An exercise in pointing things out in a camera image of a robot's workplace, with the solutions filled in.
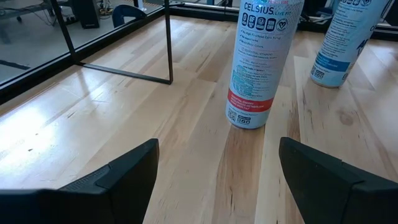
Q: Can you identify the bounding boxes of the blue curved foot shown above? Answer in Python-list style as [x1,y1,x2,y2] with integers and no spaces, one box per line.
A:
[111,4,147,29]

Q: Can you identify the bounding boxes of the grey rolling cart frame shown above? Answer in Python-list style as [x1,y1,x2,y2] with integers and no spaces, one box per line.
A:
[0,0,71,24]

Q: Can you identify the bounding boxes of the blue band Celsius can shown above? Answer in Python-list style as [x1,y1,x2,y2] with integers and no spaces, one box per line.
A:
[310,0,391,88]

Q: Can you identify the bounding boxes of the black tower box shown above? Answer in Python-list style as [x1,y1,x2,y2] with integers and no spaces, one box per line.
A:
[71,0,101,29]

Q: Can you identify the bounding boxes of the black metal frame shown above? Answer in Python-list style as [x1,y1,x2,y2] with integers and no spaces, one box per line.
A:
[49,0,174,85]

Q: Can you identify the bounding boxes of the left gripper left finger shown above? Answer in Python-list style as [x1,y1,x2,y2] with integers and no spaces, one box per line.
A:
[0,138,160,224]

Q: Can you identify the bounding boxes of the black aluminium table frame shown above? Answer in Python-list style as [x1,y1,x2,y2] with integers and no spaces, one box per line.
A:
[0,1,398,105]

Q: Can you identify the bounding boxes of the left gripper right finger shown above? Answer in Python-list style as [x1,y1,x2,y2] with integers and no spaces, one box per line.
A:
[279,136,398,224]

